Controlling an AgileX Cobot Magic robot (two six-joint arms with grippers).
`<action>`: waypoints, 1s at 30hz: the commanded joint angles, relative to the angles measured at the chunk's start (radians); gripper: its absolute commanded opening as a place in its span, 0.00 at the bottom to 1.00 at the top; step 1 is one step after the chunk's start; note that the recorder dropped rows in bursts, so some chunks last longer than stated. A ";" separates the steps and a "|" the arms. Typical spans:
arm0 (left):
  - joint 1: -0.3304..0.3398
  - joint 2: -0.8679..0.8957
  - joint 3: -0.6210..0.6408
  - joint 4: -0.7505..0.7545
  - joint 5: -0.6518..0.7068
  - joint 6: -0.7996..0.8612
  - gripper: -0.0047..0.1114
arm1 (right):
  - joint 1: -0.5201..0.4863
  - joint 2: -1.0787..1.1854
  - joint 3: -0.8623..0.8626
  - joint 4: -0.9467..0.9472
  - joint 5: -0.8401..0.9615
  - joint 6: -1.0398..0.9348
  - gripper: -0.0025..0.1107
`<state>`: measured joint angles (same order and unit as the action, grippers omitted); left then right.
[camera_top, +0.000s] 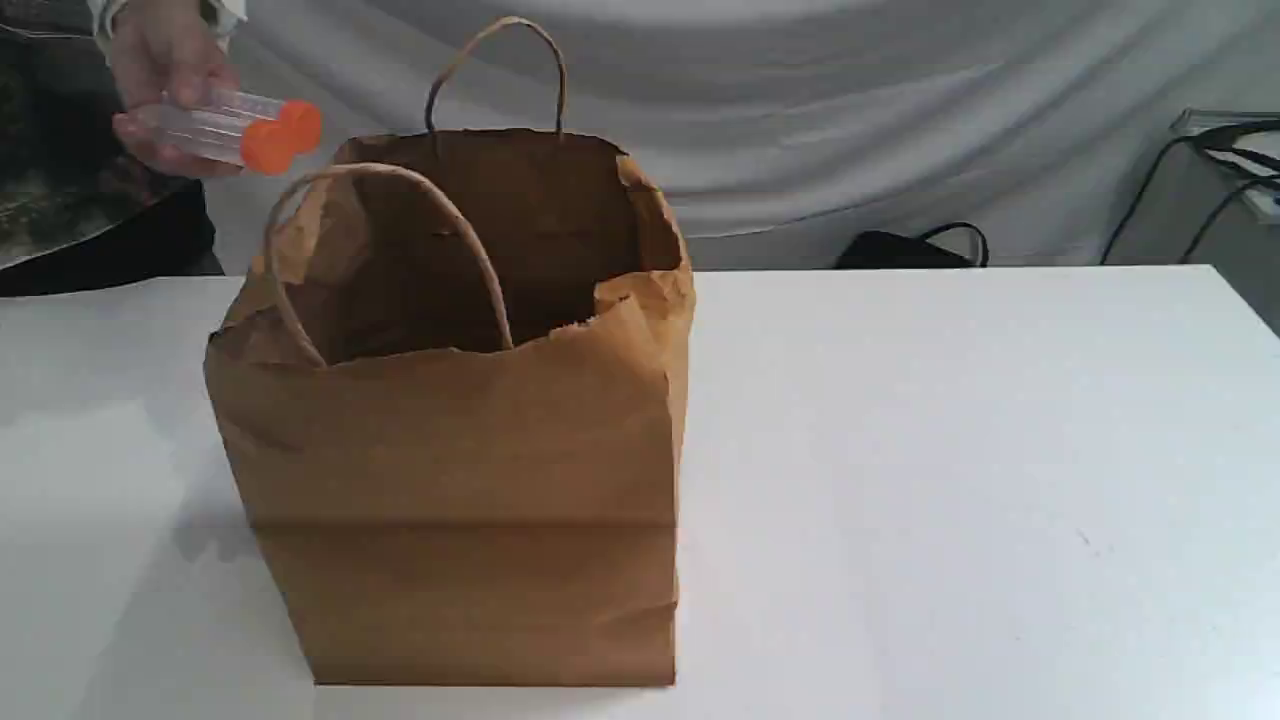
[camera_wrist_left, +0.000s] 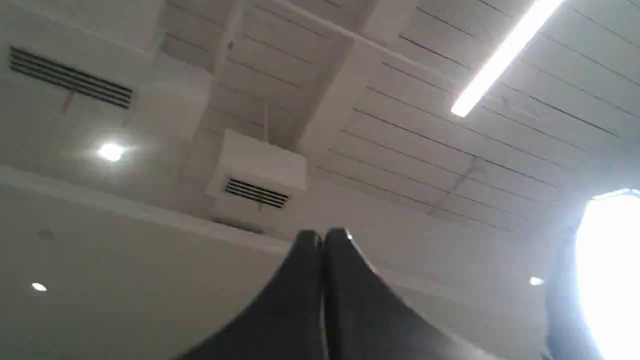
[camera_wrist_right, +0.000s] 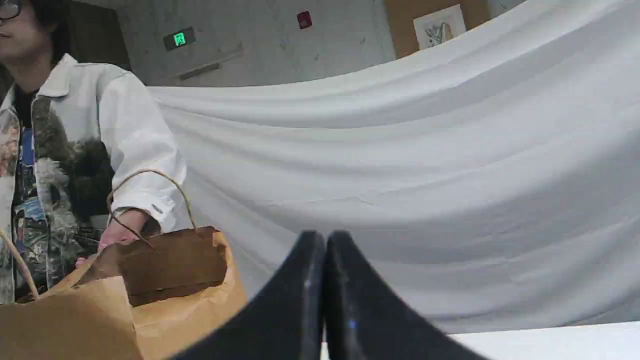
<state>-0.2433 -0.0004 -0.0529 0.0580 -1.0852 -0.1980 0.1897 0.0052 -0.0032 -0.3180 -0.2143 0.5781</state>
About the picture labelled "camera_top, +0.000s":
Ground white backdrop cloth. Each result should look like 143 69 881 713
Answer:
230 1 1277 269

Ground white side table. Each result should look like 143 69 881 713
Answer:
1100 109 1279 332

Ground black bag behind table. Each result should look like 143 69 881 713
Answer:
833 222 991 270

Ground black cable on side table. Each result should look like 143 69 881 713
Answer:
1100 120 1280 266

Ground brown paper bag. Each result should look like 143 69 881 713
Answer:
204 15 696 687

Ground person's hand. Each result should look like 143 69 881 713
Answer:
106 1 241 179

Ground clear bottle orange cap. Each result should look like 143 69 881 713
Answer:
131 87 324 176

